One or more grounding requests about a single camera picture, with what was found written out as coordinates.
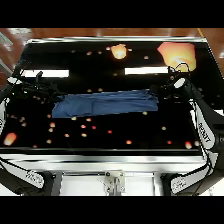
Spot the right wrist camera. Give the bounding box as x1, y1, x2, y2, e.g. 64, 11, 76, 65
167, 65, 177, 84

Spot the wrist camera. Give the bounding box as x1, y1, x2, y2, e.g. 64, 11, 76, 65
167, 65, 177, 84
35, 70, 45, 86

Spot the black cable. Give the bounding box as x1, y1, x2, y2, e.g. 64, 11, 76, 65
173, 62, 192, 76

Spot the blue T-shirt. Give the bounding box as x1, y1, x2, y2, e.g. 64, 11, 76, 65
51, 88, 160, 119

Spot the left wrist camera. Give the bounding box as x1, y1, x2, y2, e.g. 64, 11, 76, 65
35, 70, 45, 86

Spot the silver frame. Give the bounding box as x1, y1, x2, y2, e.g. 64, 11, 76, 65
0, 35, 224, 197

